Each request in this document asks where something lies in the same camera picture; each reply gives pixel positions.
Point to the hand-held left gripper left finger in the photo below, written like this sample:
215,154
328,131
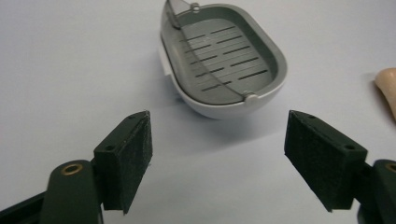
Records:
124,158

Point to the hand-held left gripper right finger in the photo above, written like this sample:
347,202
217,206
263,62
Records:
323,158

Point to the grey and white soap box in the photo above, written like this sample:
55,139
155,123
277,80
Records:
224,62

